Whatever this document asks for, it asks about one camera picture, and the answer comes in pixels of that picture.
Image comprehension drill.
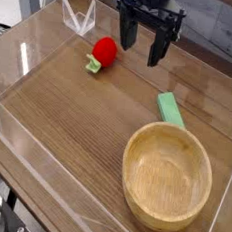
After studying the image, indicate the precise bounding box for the clear acrylic tray wall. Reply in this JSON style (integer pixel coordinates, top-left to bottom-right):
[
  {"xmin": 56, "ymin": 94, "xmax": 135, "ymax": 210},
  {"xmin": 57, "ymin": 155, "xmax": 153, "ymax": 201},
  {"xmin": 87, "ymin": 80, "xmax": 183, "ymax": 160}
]
[{"xmin": 0, "ymin": 0, "xmax": 232, "ymax": 232}]

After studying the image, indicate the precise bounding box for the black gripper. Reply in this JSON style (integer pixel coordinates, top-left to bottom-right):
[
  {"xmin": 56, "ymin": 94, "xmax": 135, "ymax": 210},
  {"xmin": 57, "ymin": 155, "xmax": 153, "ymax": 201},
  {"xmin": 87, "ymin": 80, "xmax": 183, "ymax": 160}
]
[{"xmin": 119, "ymin": 0, "xmax": 186, "ymax": 67}]

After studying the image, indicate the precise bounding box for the green rectangular block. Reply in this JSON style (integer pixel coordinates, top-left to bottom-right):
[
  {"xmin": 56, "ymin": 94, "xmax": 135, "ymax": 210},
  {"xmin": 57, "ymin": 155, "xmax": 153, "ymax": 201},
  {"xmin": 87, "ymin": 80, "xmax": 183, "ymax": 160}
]
[{"xmin": 157, "ymin": 92, "xmax": 185, "ymax": 128}]

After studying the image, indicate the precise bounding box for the black device bottom left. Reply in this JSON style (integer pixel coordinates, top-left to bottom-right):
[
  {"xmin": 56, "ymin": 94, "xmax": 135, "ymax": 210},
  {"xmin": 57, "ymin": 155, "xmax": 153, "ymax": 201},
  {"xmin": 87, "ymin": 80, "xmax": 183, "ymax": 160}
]
[{"xmin": 0, "ymin": 203, "xmax": 37, "ymax": 232}]

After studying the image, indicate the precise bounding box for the red plush fruit green stem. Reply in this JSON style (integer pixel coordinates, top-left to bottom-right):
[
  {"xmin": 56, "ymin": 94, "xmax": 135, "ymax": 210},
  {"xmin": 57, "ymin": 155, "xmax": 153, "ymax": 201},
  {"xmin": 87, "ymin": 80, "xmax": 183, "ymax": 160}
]
[{"xmin": 86, "ymin": 37, "xmax": 117, "ymax": 74}]

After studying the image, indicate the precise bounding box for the wooden bowl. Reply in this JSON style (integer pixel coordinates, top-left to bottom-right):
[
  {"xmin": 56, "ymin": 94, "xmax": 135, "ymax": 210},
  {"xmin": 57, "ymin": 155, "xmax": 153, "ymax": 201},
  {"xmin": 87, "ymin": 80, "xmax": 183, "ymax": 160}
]
[{"xmin": 122, "ymin": 122, "xmax": 213, "ymax": 232}]

